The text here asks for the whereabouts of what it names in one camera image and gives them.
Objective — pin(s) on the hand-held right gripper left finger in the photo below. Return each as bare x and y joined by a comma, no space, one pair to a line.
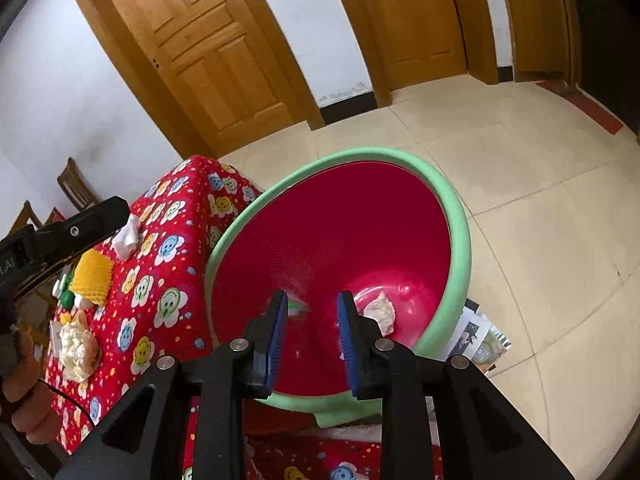
277,345

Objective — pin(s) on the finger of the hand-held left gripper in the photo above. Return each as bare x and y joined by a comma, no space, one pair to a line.
75,232

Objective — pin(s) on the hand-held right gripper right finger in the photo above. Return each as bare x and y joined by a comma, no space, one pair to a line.
347,347

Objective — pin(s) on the small green white wrapper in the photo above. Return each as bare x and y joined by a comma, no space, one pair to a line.
299,307

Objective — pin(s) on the white paper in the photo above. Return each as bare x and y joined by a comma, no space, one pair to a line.
381,312

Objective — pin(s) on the red basin with green rim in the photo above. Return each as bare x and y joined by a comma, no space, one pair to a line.
340,240

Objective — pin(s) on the person's left hand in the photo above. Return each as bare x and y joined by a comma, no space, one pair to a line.
25,405

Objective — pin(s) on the wooden chair with red seat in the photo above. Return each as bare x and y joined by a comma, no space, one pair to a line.
55,215

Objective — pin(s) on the yellow foam fruit net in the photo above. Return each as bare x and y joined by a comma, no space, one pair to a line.
91,276

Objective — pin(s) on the crumpled white tissue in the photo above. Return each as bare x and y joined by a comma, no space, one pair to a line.
126,238

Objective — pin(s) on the green crumpled foam net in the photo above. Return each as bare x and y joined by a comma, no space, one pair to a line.
65,300

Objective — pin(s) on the red floral blanket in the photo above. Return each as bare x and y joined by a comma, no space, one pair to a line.
165,260

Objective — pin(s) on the cream foam fruit net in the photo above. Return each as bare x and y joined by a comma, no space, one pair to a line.
76,352

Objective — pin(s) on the printed magazine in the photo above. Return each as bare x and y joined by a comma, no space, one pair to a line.
475,340

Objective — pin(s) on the wide wooden panel door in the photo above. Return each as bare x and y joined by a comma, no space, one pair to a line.
200,45

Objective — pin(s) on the narrow wooden door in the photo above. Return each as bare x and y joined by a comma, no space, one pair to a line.
537,30

